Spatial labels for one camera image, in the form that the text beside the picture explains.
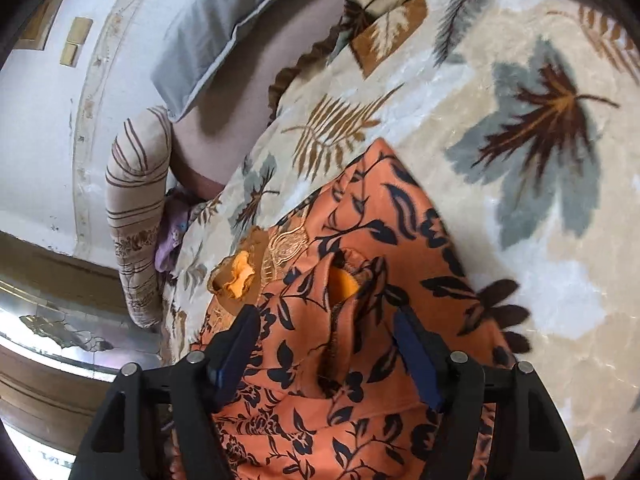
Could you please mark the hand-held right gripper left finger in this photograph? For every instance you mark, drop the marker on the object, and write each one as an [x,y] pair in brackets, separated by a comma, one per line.
[231,372]

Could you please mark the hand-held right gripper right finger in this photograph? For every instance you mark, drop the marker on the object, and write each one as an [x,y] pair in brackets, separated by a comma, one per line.
[417,360]

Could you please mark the orange floral print garment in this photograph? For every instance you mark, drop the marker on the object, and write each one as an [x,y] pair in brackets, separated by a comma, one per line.
[380,240]

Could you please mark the purple cloth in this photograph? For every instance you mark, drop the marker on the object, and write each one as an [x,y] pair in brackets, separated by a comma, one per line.
[167,250]

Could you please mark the wooden headboard with glass panels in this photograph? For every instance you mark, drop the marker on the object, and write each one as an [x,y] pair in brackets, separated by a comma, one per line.
[60,310]

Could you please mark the beige striped bolster pillow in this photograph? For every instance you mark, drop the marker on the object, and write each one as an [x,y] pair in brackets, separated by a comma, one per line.
[137,185]

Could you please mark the cream leaf print blanket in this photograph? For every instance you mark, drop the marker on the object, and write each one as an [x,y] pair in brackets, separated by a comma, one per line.
[450,110]

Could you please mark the pink bedsheet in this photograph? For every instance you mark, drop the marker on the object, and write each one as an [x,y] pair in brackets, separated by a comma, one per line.
[250,95]

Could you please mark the grey pillow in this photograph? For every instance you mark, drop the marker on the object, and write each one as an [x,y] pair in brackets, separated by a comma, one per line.
[220,20]

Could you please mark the beige wall switch plate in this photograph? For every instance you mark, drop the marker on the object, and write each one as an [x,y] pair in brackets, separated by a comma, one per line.
[71,54]
[80,30]

